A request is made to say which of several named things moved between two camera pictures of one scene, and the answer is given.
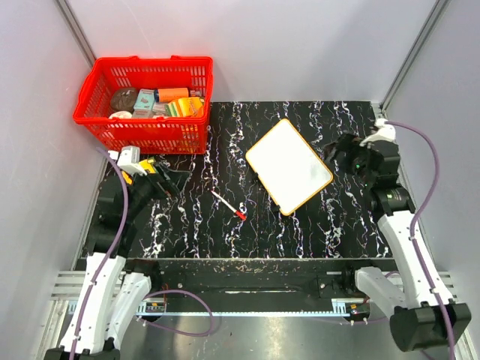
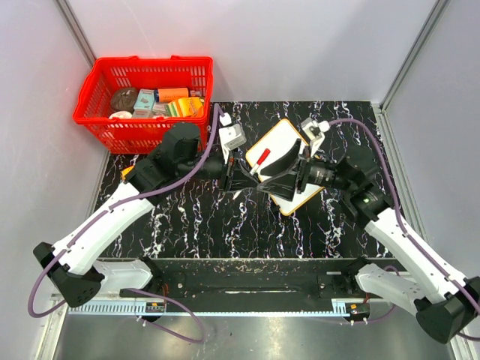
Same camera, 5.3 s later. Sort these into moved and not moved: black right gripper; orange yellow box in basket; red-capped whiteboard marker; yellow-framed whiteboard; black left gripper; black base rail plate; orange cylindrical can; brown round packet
Moved: black right gripper; red-capped whiteboard marker; black left gripper
Not moved: brown round packet; orange yellow box in basket; orange cylindrical can; black base rail plate; yellow-framed whiteboard
